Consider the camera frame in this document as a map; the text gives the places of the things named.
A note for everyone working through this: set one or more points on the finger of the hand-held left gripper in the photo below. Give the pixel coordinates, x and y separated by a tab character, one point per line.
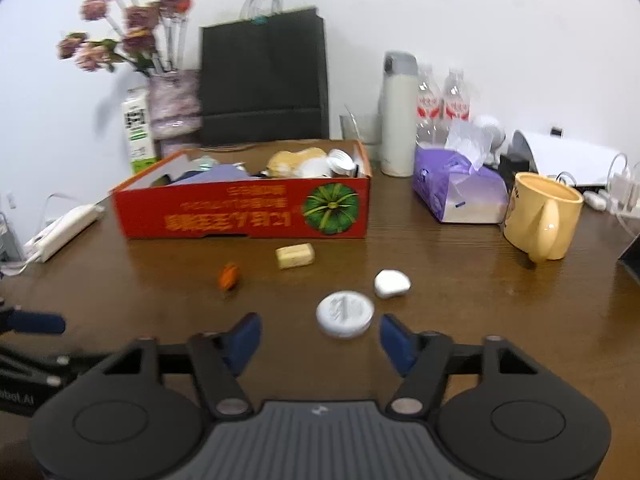
37	323
60	362

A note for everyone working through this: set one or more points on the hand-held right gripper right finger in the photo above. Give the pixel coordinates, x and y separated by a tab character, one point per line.
397	349

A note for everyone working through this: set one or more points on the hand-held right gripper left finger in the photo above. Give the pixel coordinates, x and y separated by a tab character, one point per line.
245	344

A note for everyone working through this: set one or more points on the white round container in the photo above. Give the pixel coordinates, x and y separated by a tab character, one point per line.
345	314

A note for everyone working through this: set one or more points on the red cardboard box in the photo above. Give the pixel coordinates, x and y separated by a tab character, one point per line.
235	210

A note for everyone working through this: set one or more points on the lavender notebook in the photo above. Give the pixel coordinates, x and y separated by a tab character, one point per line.
222	173

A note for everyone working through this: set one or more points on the white desktop device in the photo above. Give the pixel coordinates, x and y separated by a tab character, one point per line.
570	157

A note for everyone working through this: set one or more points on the white earbud case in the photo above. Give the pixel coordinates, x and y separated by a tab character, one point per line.
392	284

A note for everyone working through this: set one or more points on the small orange object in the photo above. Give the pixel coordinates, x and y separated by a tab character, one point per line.
229	276

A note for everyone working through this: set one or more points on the white power strip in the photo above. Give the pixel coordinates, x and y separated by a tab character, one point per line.
65	232

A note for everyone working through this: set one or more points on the cream rectangular bar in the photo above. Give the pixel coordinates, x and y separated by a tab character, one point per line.
295	255

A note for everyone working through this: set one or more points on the purple tissue pack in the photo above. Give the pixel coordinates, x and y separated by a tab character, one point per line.
455	187

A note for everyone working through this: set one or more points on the white round lid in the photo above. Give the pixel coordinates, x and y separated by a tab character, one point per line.
315	168

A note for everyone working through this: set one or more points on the yellow mug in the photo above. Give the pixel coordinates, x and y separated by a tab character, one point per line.
537	215

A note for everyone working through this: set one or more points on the small black box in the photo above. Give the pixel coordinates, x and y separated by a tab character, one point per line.
515	172

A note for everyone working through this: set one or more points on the white and green carton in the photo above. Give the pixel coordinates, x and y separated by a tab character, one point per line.
138	130

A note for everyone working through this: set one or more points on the clear glass cup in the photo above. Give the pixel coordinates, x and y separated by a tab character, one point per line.
361	130

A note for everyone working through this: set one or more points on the white thermos bottle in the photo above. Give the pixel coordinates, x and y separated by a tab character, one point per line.
398	115

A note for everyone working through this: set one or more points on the white round gadget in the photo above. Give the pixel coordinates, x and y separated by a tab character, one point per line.
489	130

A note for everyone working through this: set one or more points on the clear water bottle red label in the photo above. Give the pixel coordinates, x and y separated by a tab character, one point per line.
456	97
429	105

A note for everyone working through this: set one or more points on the small white adapter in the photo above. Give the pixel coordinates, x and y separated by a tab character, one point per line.
595	199

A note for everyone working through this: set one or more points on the patterned lilac vase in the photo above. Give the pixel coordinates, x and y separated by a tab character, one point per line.
175	105

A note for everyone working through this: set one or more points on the black paper bag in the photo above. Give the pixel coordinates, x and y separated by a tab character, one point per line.
265	75

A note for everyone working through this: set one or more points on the pink dried flowers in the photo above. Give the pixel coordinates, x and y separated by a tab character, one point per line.
125	25

